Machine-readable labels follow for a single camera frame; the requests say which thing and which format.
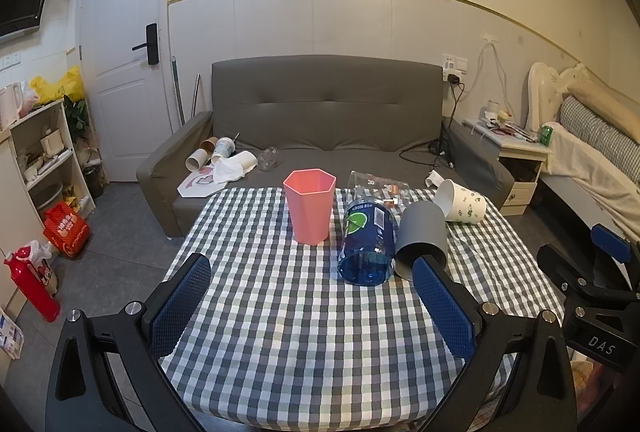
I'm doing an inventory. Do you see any pink cloth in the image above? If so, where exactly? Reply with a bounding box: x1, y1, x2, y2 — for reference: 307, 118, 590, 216
570, 359, 640, 418

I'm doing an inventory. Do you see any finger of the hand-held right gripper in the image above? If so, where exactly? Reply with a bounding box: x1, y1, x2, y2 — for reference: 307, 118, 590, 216
537, 245, 601, 295
591, 223, 640, 293

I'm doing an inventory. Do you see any blue and white box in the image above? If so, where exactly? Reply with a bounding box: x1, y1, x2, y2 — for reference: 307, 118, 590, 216
0, 309, 25, 361

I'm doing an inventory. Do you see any grey cup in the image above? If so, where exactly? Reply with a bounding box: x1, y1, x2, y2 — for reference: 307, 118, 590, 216
395, 201, 449, 280

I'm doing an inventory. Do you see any blue plastic bottle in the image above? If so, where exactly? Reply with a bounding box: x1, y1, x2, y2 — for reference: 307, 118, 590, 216
337, 196, 399, 285

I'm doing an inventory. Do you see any pink hexagonal cup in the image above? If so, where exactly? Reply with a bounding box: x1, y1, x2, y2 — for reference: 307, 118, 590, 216
283, 169, 337, 245

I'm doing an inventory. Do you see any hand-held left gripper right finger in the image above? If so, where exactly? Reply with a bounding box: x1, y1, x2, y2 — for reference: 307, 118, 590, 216
411, 256, 578, 432

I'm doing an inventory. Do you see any black charger cable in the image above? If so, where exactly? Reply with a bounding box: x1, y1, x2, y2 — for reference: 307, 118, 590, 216
400, 73, 466, 169

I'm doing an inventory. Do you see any crumpled white tissue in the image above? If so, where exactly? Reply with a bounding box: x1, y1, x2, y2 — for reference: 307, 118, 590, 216
212, 157, 247, 183

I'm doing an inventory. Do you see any grey sofa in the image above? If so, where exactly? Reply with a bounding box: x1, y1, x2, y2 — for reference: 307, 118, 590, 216
136, 55, 515, 238

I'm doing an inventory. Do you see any beige pillow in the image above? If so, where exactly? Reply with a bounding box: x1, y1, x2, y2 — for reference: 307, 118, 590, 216
567, 77, 640, 129

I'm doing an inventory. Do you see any cream bed headboard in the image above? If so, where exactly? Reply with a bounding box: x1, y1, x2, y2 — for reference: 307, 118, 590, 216
525, 61, 592, 134

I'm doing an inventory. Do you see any clutter on nightstand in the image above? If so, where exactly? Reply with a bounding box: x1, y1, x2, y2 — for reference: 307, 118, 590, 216
480, 100, 538, 142

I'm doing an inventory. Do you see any white nightstand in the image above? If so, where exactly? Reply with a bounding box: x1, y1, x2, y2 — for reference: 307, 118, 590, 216
462, 117, 552, 216

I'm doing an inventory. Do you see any pale pink kettle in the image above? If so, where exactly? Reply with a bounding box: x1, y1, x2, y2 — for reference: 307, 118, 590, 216
0, 81, 27, 129

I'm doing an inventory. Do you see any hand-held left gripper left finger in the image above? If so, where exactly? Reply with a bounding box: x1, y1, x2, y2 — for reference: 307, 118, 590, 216
45, 253, 213, 432

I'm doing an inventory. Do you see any black door lock handle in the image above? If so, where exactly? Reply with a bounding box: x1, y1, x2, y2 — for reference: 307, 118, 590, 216
131, 23, 160, 65

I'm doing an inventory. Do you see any bed with beige blanket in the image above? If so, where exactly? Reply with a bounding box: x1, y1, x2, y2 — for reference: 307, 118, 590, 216
542, 122, 640, 240

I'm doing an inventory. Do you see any white door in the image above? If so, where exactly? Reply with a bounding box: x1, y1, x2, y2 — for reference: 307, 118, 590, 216
79, 0, 170, 183

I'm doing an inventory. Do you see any green plant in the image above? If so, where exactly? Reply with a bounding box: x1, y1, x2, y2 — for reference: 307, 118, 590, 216
64, 95, 92, 149

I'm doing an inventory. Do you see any grey checkered pillow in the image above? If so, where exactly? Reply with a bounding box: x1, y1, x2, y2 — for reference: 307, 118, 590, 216
557, 95, 640, 169

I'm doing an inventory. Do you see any paper cup with straw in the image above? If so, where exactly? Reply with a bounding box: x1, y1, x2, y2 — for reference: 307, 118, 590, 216
211, 132, 241, 164

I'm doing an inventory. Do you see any red shopping bag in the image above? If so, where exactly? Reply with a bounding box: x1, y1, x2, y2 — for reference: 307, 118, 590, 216
42, 202, 92, 259

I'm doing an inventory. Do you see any yellow plastic bag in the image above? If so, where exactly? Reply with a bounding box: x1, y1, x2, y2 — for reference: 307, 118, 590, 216
30, 66, 86, 106

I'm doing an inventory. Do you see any white and pink paper bag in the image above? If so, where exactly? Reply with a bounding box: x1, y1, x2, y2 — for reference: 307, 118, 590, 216
177, 165, 227, 199

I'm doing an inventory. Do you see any white cable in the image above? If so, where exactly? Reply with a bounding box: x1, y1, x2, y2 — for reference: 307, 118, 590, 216
475, 41, 517, 113

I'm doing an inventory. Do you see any white printed cup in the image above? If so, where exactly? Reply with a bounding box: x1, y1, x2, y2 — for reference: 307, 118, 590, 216
434, 179, 488, 224

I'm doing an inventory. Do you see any clear glass cup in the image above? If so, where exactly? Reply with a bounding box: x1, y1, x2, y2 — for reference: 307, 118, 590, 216
348, 171, 412, 213

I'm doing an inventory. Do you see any white storage shelf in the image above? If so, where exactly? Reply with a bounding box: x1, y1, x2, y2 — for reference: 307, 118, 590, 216
0, 100, 97, 235

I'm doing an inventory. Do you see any red fire extinguisher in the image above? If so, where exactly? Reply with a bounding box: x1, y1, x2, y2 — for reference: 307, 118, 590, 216
4, 248, 61, 323

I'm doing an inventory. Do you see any mop handle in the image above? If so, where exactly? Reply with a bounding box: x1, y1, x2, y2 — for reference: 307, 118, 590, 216
171, 56, 186, 124

